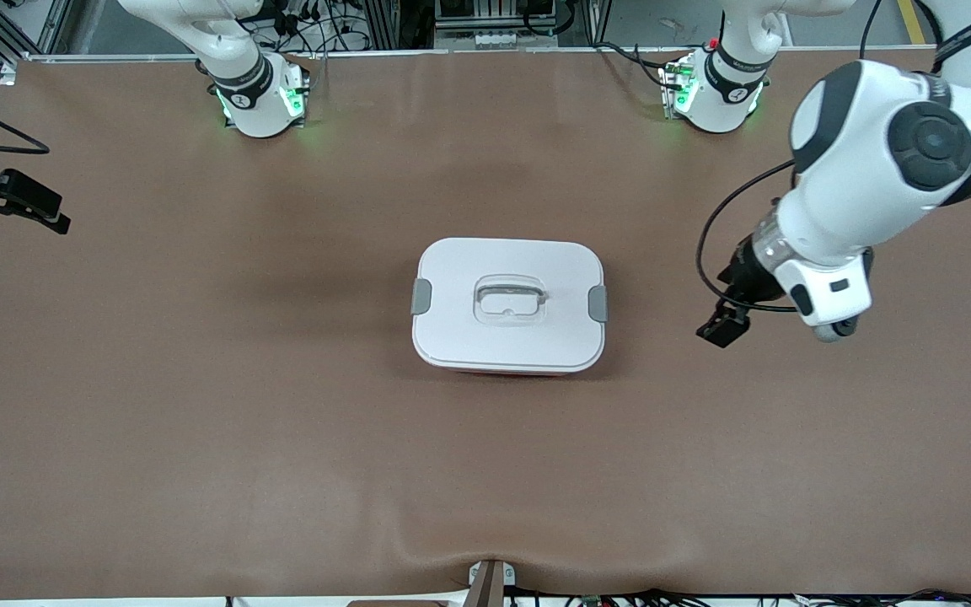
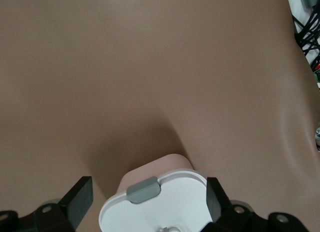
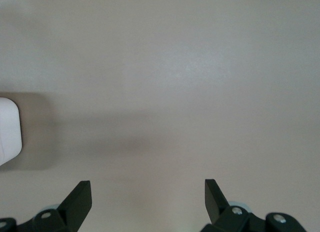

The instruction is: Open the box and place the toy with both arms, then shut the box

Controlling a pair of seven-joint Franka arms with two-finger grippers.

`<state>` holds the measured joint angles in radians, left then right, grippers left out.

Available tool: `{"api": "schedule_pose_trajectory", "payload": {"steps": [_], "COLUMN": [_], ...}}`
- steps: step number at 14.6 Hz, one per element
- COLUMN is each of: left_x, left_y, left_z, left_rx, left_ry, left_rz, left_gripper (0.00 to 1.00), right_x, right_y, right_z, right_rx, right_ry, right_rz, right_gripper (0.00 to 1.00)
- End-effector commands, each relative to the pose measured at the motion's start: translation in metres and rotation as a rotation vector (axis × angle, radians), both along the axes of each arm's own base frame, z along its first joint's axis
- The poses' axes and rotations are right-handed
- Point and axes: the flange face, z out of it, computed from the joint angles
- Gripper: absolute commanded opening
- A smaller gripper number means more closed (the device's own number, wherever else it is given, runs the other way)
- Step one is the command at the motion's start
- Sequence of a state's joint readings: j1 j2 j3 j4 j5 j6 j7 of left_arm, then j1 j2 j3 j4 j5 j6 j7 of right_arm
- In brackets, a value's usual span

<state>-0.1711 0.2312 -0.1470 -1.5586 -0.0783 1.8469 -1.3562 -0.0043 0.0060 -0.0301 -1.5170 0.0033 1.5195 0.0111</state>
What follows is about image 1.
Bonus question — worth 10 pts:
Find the white box lid grey handle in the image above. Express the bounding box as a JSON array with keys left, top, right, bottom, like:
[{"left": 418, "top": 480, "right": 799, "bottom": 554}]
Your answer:
[{"left": 411, "top": 237, "right": 609, "bottom": 375}]

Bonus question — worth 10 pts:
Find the pink plastic storage box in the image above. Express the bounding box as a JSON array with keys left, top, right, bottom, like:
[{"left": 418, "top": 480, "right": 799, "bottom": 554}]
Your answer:
[{"left": 443, "top": 366, "right": 571, "bottom": 378}]

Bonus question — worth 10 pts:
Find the black equipment box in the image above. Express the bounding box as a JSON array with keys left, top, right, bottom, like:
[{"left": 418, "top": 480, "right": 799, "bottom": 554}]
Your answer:
[{"left": 433, "top": 0, "right": 559, "bottom": 33}]

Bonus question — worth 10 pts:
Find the silver base connector panel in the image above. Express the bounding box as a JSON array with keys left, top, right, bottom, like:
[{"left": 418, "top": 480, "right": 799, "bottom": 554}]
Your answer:
[
  {"left": 658, "top": 56, "right": 699, "bottom": 119},
  {"left": 280, "top": 56, "right": 312, "bottom": 123}
]

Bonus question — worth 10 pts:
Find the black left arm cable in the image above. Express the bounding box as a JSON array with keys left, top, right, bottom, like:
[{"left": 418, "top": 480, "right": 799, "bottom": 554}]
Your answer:
[{"left": 695, "top": 0, "right": 958, "bottom": 314}]

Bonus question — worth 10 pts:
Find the silver table edge rail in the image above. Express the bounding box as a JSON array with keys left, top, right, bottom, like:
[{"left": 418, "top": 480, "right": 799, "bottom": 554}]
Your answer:
[{"left": 0, "top": 42, "right": 874, "bottom": 67}]

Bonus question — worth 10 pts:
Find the aluminium frame post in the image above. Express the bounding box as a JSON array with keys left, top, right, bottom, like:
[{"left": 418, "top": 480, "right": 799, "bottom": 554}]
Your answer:
[
  {"left": 365, "top": 0, "right": 403, "bottom": 50},
  {"left": 582, "top": 0, "right": 614, "bottom": 48},
  {"left": 30, "top": 0, "right": 75, "bottom": 58}
]

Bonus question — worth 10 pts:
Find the black arm base cable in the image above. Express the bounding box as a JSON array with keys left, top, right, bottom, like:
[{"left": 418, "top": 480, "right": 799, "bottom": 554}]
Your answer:
[{"left": 595, "top": 40, "right": 689, "bottom": 89}]

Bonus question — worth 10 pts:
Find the black cable tangle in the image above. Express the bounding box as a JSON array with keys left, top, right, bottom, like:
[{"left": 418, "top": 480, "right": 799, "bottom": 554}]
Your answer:
[{"left": 237, "top": 0, "right": 368, "bottom": 55}]

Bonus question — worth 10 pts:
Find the aluminium camera mount post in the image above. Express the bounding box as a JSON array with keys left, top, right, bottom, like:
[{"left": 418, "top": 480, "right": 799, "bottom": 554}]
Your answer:
[{"left": 464, "top": 559, "right": 518, "bottom": 607}]

